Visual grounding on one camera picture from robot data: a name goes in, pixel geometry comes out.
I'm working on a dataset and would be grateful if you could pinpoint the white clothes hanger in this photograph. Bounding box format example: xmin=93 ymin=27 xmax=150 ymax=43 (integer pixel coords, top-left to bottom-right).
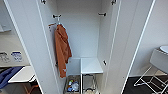
xmin=55 ymin=16 xmax=64 ymax=27

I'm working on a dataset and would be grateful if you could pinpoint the bin with balls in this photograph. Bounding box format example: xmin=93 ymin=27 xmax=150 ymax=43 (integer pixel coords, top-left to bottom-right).
xmin=64 ymin=74 xmax=82 ymax=94

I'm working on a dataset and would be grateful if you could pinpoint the orange garment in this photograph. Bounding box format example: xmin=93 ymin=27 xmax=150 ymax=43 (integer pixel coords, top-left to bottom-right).
xmin=54 ymin=23 xmax=73 ymax=79

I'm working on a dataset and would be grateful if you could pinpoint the blue cloth bag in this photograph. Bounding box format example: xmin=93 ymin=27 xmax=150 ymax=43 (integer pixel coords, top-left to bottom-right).
xmin=0 ymin=65 xmax=24 ymax=90

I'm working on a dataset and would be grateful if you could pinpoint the white wardrobe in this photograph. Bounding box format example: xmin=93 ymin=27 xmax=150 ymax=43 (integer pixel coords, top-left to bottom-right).
xmin=34 ymin=0 xmax=122 ymax=94

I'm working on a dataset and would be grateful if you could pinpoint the white wire basket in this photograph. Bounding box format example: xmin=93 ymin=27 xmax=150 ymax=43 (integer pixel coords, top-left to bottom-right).
xmin=81 ymin=73 xmax=100 ymax=94

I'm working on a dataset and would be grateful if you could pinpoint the white wall cabinet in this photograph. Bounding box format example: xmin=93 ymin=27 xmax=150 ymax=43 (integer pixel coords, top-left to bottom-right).
xmin=0 ymin=23 xmax=13 ymax=34

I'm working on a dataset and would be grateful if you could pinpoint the orange folding stand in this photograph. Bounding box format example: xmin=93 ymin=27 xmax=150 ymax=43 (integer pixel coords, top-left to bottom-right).
xmin=22 ymin=83 xmax=40 ymax=94

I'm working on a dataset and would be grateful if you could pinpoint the white wardrobe door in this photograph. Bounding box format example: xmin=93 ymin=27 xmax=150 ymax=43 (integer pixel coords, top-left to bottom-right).
xmin=3 ymin=0 xmax=62 ymax=94
xmin=104 ymin=0 xmax=156 ymax=94

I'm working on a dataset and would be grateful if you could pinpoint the black wall hook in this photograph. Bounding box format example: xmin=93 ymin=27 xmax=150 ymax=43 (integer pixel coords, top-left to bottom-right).
xmin=97 ymin=12 xmax=107 ymax=18
xmin=52 ymin=13 xmax=63 ymax=19

